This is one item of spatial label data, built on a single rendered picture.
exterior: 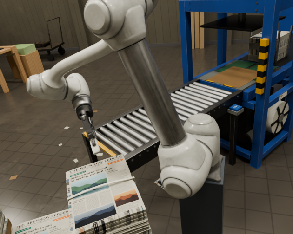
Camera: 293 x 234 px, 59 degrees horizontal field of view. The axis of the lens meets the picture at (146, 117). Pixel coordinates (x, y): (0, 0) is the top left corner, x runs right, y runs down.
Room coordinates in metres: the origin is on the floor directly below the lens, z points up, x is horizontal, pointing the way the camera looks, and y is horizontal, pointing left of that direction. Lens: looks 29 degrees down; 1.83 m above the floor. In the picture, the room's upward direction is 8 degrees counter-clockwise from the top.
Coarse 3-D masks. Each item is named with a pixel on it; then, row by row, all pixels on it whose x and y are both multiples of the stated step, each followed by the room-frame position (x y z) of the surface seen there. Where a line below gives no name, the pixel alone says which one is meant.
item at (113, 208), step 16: (112, 192) 0.79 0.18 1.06; (128, 192) 0.78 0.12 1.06; (80, 208) 0.73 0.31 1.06; (96, 208) 0.72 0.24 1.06; (112, 208) 0.70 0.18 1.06; (128, 208) 0.69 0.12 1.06; (144, 208) 0.68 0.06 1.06; (80, 224) 0.65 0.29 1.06; (96, 224) 0.64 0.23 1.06; (112, 224) 0.65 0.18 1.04; (128, 224) 0.66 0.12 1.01; (144, 224) 0.67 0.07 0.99
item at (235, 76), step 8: (224, 72) 2.56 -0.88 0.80; (232, 72) 2.53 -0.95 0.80; (240, 72) 2.49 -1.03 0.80; (248, 72) 2.46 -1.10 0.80; (256, 72) 2.44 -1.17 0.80; (216, 80) 2.38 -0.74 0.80; (224, 80) 2.35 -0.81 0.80; (232, 80) 2.33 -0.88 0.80; (240, 80) 2.30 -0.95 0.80; (248, 80) 2.27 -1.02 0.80
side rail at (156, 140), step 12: (228, 96) 2.00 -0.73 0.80; (240, 96) 2.05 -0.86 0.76; (216, 108) 1.85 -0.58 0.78; (228, 108) 1.95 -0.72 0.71; (144, 144) 1.46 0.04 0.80; (156, 144) 1.47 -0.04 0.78; (132, 156) 1.35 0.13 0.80; (144, 156) 1.40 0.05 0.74; (156, 156) 1.46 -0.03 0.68; (132, 168) 1.34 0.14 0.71
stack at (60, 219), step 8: (48, 216) 0.92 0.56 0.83; (56, 216) 0.92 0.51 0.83; (64, 216) 0.91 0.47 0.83; (24, 224) 0.90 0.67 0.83; (32, 224) 0.89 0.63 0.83; (40, 224) 0.88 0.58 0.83; (48, 224) 0.88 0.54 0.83; (56, 224) 0.87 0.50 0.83; (64, 224) 0.86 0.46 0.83; (16, 232) 0.86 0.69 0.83; (24, 232) 0.85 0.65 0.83; (32, 232) 0.84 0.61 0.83; (40, 232) 0.84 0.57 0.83; (48, 232) 0.83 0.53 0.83; (56, 232) 0.82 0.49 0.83; (64, 232) 0.82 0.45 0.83
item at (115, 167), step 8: (104, 160) 1.01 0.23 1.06; (112, 160) 1.00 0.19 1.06; (120, 160) 0.99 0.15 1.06; (80, 168) 0.98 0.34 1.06; (88, 168) 0.97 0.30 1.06; (96, 168) 0.96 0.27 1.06; (104, 168) 0.95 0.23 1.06; (112, 168) 0.94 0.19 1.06; (120, 168) 0.93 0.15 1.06; (128, 168) 0.92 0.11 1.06; (72, 176) 0.93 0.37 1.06; (80, 176) 0.92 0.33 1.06; (88, 176) 0.91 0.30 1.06; (96, 176) 0.90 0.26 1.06; (104, 176) 0.89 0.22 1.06; (112, 176) 0.89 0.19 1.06; (120, 176) 0.88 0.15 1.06; (72, 184) 0.87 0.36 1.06; (80, 184) 0.86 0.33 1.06; (88, 184) 0.86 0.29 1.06; (96, 184) 0.85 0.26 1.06
